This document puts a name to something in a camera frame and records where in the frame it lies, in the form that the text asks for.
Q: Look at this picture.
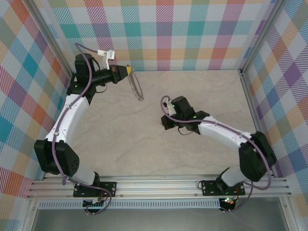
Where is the small circuit board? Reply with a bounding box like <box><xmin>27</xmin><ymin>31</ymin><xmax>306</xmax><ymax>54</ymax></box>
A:
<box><xmin>83</xmin><ymin>197</ymin><xmax>108</xmax><ymax>209</ymax></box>
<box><xmin>220</xmin><ymin>196</ymin><xmax>239</xmax><ymax>207</ymax></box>

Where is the aluminium corner post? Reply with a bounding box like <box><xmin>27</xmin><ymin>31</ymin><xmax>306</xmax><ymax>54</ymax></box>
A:
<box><xmin>239</xmin><ymin>0</ymin><xmax>289</xmax><ymax>77</ymax></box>
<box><xmin>25</xmin><ymin>0</ymin><xmax>76</xmax><ymax>79</ymax></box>

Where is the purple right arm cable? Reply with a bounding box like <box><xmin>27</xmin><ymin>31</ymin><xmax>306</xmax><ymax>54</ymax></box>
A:
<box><xmin>160</xmin><ymin>95</ymin><xmax>274</xmax><ymax>214</ymax></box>

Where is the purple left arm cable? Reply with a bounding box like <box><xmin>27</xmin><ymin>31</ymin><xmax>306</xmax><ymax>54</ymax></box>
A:
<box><xmin>51</xmin><ymin>42</ymin><xmax>113</xmax><ymax>216</ymax></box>

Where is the white slotted cable duct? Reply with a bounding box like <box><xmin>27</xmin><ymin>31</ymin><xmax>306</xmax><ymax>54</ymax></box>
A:
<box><xmin>38</xmin><ymin>198</ymin><xmax>221</xmax><ymax>209</ymax></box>

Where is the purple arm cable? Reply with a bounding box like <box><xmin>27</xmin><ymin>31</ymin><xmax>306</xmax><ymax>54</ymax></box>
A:
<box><xmin>160</xmin><ymin>95</ymin><xmax>274</xmax><ymax>214</ymax></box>
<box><xmin>51</xmin><ymin>42</ymin><xmax>113</xmax><ymax>216</ymax></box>

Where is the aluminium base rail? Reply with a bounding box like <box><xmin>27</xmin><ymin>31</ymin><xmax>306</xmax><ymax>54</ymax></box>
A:
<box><xmin>26</xmin><ymin>175</ymin><xmax>292</xmax><ymax>199</ymax></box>

